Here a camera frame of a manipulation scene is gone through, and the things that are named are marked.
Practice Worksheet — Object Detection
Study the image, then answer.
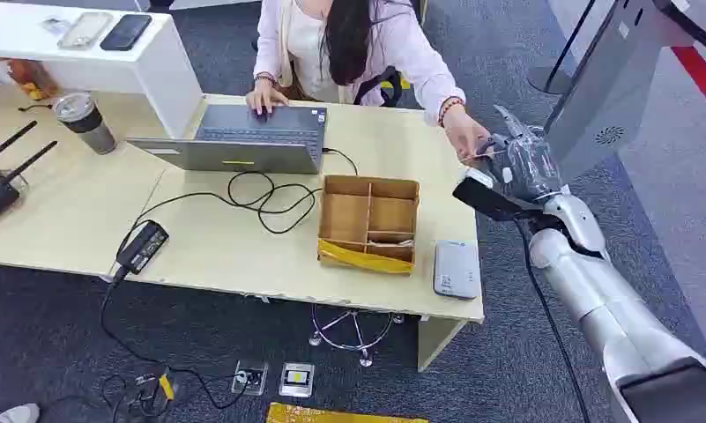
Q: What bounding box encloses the black mains cable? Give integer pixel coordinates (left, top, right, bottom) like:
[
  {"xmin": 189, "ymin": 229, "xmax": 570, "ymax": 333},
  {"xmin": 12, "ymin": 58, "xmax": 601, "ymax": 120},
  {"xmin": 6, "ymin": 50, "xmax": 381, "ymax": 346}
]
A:
[{"xmin": 98, "ymin": 265, "xmax": 255, "ymax": 412}]

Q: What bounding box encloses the red bead bracelet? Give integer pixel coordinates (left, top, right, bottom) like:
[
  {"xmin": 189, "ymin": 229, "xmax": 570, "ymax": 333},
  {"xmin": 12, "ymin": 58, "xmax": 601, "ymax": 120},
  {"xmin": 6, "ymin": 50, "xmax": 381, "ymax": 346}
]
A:
[{"xmin": 437, "ymin": 96, "xmax": 465, "ymax": 128}]

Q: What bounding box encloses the person's right hand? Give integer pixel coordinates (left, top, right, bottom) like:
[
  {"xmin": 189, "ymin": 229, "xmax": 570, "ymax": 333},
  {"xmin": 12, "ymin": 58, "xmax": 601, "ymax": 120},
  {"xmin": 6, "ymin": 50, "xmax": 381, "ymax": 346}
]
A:
[{"xmin": 246, "ymin": 80, "xmax": 290, "ymax": 115}]

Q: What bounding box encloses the wooden card box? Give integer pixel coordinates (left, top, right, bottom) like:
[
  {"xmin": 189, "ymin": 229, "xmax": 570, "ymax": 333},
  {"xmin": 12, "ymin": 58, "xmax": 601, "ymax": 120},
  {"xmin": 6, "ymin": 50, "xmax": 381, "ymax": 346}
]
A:
[{"xmin": 317, "ymin": 174, "xmax": 420, "ymax": 276}]

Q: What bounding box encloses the chrome stool base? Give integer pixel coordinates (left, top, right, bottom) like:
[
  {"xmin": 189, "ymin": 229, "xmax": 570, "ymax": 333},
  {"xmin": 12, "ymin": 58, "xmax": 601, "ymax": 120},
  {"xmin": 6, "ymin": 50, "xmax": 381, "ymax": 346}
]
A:
[{"xmin": 308, "ymin": 303, "xmax": 405, "ymax": 369}]

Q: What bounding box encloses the black stanchion post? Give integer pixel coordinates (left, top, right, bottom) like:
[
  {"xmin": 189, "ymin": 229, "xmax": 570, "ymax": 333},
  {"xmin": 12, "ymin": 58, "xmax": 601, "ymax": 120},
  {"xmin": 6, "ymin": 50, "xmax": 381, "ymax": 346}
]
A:
[{"xmin": 527, "ymin": 0, "xmax": 596, "ymax": 96}]

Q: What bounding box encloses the thin white card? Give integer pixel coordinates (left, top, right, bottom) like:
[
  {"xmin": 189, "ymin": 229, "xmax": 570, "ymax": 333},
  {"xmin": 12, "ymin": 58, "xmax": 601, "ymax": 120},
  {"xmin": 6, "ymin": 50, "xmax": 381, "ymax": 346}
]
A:
[{"xmin": 460, "ymin": 150, "xmax": 506, "ymax": 163}]

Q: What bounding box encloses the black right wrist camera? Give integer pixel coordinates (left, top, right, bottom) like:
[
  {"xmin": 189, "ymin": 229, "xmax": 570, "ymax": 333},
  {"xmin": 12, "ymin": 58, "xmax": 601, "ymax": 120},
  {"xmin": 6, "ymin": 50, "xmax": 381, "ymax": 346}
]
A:
[{"xmin": 452, "ymin": 168, "xmax": 542, "ymax": 222}]

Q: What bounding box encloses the black laptop power cable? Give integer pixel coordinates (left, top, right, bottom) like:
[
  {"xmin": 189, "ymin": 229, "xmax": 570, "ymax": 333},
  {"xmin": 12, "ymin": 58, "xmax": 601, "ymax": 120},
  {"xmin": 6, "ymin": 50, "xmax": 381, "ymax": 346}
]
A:
[{"xmin": 115, "ymin": 148, "xmax": 360, "ymax": 258}]

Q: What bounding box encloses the clear phone case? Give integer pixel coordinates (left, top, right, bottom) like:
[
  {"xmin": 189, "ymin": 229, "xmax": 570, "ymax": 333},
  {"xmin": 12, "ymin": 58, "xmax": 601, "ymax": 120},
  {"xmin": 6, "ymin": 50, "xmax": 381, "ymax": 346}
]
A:
[{"xmin": 57, "ymin": 11, "xmax": 115, "ymax": 51}]

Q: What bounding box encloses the person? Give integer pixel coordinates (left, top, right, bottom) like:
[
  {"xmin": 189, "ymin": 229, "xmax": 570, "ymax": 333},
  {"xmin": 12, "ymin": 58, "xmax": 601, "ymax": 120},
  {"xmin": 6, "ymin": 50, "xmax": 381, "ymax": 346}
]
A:
[{"xmin": 246, "ymin": 0, "xmax": 494, "ymax": 161}]

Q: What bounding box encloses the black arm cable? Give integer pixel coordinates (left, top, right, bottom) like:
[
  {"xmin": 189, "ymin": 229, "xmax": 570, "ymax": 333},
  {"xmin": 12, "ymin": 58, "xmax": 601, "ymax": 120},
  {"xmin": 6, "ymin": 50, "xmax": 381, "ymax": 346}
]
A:
[{"xmin": 513, "ymin": 216, "xmax": 591, "ymax": 423}]

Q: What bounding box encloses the grey laptop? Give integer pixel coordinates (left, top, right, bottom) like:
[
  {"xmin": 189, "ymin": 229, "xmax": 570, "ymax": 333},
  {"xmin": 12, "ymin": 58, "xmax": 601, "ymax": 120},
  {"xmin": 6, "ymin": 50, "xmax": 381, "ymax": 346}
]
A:
[{"xmin": 125, "ymin": 103, "xmax": 329, "ymax": 175}]

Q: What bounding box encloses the red barrier belt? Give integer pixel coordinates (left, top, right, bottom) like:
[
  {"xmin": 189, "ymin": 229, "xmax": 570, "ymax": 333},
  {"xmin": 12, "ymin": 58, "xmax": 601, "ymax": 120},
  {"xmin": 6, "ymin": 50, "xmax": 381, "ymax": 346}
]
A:
[{"xmin": 670, "ymin": 45, "xmax": 706, "ymax": 127}]

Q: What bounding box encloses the orange snack bag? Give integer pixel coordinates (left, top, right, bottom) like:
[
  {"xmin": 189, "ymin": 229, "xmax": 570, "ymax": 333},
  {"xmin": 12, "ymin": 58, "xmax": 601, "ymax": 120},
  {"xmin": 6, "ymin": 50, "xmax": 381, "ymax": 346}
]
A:
[{"xmin": 4, "ymin": 58, "xmax": 59, "ymax": 101}]

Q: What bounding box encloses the yellow floor strip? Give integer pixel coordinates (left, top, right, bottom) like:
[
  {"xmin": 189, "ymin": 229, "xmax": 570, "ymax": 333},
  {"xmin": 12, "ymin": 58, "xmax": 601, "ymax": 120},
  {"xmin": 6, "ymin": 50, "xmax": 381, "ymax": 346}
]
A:
[{"xmin": 380, "ymin": 74, "xmax": 413, "ymax": 93}]

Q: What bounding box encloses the person's left hand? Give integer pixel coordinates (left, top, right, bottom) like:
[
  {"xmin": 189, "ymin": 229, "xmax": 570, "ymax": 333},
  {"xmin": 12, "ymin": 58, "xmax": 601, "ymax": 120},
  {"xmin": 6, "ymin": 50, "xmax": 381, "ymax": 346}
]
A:
[{"xmin": 443, "ymin": 105, "xmax": 494, "ymax": 162}]

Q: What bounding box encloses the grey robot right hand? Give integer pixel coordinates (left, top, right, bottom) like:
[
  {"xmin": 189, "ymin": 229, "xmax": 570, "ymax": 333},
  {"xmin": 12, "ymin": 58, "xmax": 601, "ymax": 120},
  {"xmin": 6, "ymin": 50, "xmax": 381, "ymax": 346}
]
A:
[{"xmin": 478, "ymin": 105, "xmax": 565, "ymax": 204}]

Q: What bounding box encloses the black smartphone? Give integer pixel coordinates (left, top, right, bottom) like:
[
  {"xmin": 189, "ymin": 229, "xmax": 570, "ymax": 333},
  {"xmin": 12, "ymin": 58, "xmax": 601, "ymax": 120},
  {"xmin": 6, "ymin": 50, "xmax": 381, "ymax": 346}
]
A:
[{"xmin": 100, "ymin": 13, "xmax": 153, "ymax": 52}]

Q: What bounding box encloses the open floor socket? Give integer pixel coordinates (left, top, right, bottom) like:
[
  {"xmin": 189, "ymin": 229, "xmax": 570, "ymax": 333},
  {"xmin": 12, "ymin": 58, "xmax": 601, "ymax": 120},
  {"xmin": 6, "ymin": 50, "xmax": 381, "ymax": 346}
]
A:
[{"xmin": 231, "ymin": 360, "xmax": 270, "ymax": 397}]

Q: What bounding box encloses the pale grey card reader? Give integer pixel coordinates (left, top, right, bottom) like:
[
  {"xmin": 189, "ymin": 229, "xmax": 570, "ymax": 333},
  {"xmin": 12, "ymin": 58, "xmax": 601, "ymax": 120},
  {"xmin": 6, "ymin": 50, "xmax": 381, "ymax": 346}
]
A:
[{"xmin": 433, "ymin": 239, "xmax": 482, "ymax": 301}]

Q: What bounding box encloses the white shoe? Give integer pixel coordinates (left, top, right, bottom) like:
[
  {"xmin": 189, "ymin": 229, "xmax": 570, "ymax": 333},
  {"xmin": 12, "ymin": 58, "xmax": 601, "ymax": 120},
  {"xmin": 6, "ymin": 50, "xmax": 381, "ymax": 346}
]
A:
[{"xmin": 0, "ymin": 403, "xmax": 41, "ymax": 423}]

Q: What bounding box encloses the closed floor socket plate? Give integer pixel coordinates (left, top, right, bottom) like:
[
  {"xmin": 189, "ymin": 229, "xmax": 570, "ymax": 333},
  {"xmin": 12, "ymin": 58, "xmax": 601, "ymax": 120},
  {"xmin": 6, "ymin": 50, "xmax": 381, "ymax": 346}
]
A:
[{"xmin": 278, "ymin": 362, "xmax": 316, "ymax": 399}]

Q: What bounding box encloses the white desk riser shelf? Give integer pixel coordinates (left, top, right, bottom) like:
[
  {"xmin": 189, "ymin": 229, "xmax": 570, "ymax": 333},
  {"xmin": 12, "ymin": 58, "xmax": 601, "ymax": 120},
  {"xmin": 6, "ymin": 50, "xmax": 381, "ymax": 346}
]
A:
[{"xmin": 0, "ymin": 0, "xmax": 204, "ymax": 140}]

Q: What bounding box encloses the pale desk leg panel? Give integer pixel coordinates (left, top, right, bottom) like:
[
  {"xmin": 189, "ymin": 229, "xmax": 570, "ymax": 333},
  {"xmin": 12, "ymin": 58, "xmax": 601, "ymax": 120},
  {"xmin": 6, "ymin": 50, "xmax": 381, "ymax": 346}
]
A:
[{"xmin": 416, "ymin": 315, "xmax": 469, "ymax": 373}]

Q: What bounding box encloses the black power adapter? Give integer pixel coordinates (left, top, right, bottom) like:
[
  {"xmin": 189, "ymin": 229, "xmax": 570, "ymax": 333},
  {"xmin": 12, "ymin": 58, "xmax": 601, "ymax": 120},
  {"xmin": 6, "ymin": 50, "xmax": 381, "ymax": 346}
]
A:
[{"xmin": 115, "ymin": 219, "xmax": 170, "ymax": 276}]

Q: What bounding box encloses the dark tumbler with clear lid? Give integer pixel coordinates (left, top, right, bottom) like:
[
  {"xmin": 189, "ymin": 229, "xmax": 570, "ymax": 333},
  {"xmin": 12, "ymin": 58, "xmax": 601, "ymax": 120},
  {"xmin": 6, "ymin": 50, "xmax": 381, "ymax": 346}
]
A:
[{"xmin": 53, "ymin": 92, "xmax": 118, "ymax": 156}]

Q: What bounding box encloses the silver kiosk stand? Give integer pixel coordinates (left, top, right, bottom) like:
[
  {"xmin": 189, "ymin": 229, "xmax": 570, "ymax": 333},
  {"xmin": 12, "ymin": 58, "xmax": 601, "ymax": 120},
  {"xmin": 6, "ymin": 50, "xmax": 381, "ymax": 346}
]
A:
[{"xmin": 544, "ymin": 0, "xmax": 706, "ymax": 182}]

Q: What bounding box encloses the yellow floor sheet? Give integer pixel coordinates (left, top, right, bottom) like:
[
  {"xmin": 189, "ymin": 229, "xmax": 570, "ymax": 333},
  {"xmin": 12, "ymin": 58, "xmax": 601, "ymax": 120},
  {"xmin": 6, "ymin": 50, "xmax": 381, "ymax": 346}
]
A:
[{"xmin": 265, "ymin": 401, "xmax": 429, "ymax": 423}]

